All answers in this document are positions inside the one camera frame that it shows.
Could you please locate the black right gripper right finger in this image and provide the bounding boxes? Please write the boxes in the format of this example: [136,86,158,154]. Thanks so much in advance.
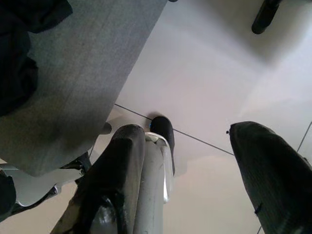
[226,121,312,234]

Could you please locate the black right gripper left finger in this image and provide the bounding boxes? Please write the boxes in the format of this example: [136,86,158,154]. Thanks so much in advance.
[51,124,146,234]

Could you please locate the black cloth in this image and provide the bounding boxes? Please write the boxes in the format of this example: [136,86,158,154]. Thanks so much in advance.
[0,0,74,117]

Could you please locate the silver robot right leg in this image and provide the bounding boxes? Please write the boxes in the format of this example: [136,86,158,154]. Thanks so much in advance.
[133,131,175,234]

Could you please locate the black robot right foot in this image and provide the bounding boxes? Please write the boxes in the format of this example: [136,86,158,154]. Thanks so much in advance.
[149,116,176,176]

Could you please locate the grey fabric ottoman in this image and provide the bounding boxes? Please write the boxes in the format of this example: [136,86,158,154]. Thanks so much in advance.
[0,0,169,176]

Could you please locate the black metal clothes rack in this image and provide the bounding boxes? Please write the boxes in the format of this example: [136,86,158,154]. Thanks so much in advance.
[251,0,281,35]

